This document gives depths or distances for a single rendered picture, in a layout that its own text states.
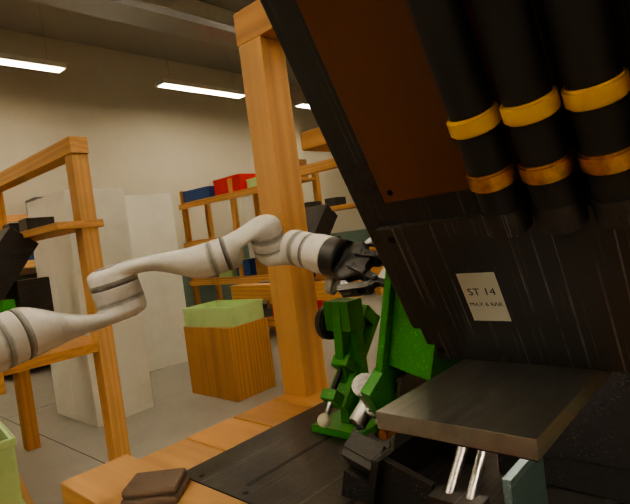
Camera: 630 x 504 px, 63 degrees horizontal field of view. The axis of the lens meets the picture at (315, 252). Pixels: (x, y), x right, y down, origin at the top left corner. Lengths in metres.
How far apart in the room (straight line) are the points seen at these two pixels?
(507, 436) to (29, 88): 8.27
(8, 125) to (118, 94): 1.77
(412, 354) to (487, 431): 0.27
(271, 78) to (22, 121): 7.04
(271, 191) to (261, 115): 0.20
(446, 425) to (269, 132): 1.04
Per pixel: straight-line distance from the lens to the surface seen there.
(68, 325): 1.00
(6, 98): 8.35
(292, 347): 1.42
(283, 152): 1.40
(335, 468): 0.98
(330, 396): 1.06
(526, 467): 0.65
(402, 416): 0.53
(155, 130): 9.22
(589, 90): 0.43
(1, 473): 1.36
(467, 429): 0.50
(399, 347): 0.74
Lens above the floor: 1.32
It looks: 2 degrees down
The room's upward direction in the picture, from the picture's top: 7 degrees counter-clockwise
